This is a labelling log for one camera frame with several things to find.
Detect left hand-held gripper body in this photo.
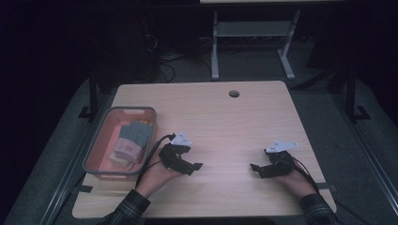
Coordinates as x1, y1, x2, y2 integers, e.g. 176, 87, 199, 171
158, 130, 192, 175

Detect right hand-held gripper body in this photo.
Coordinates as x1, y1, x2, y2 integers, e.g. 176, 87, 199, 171
264, 139, 299, 178

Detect pink basket with grey rim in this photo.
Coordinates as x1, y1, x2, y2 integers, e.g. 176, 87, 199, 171
83, 106, 158, 182

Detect person's right hand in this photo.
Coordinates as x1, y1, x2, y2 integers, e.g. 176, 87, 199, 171
274, 158, 318, 199

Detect person's left hand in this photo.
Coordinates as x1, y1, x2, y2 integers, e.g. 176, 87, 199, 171
134, 155, 184, 200

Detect grey metal stand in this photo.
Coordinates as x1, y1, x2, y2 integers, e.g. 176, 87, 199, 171
210, 8, 301, 82

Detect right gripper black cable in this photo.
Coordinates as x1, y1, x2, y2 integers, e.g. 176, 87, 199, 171
292, 157, 374, 225

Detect black floor cables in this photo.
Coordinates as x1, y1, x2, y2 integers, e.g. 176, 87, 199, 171
152, 52, 176, 84

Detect aluminium rail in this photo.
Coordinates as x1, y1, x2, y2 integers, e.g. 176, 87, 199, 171
330, 92, 398, 218
39, 90, 117, 225

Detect black metal post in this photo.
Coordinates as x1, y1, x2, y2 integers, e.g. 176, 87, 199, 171
344, 64, 372, 123
78, 67, 99, 122

